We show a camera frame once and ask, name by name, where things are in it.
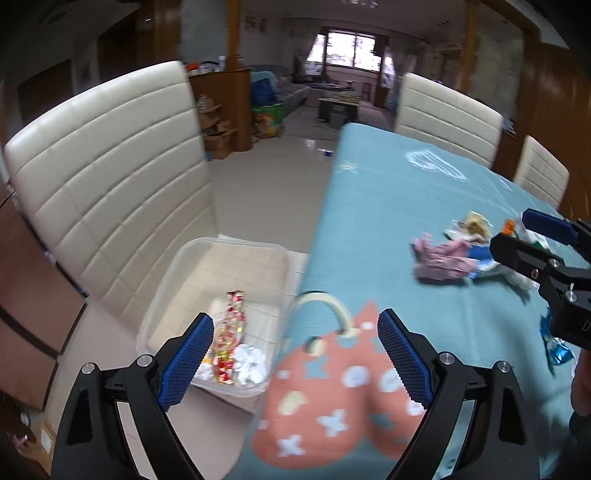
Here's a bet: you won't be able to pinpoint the colourful printed bag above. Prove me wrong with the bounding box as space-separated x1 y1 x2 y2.
252 102 284 139

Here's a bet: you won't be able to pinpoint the large cream leather chair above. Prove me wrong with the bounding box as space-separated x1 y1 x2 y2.
4 60 309 480

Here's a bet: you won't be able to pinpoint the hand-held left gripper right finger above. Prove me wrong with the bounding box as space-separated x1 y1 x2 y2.
377 308 541 480

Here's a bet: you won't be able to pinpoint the blue bundle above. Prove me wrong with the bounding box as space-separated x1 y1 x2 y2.
252 78 278 109

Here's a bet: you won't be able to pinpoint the coffee table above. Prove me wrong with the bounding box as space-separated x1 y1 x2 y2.
318 90 362 126

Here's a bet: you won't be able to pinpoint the curved wooden partition cabinet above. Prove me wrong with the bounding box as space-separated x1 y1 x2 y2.
189 68 254 153

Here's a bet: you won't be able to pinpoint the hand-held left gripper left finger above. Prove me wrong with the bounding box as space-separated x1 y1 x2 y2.
51 312 216 480

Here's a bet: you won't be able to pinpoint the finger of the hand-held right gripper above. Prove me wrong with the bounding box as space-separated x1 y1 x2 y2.
523 209 591 252
489 233 575 294

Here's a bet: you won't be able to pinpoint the clear plastic container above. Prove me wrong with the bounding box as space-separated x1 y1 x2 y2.
136 237 296 398

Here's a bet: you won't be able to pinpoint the barred window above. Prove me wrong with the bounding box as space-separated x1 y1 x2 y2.
307 28 393 75

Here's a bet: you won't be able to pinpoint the blue white plastic wrapper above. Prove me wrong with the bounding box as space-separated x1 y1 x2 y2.
468 244 539 292

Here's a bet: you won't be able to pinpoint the group of small bottles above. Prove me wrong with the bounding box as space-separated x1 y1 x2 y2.
185 56 228 75

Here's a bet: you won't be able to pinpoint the crumpled pink wrapper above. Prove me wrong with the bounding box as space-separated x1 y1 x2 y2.
412 233 481 281

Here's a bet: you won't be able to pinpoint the blue printed tablecloth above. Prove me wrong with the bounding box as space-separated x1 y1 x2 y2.
238 122 591 480

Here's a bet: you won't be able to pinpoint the grey sofa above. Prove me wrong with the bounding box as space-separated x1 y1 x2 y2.
276 74 324 114

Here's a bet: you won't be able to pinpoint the wrappers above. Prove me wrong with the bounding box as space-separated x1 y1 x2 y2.
213 290 247 384

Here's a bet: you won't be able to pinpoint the wooden pillar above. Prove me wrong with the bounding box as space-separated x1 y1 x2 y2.
464 0 479 89
226 0 243 70

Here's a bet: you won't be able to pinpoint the yellow snack wrapper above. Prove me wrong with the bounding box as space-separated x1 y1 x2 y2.
455 211 492 243

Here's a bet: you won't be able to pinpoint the white tissue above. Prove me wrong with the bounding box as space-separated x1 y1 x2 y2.
233 344 269 385

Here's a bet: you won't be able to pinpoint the shiny blue candy wrapper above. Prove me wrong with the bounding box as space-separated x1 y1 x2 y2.
540 314 574 366

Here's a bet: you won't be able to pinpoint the brown wooden cabinet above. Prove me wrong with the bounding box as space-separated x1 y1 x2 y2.
0 185 88 411

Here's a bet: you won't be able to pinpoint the pile of cardboard boxes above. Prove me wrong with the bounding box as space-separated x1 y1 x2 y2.
198 95 238 161

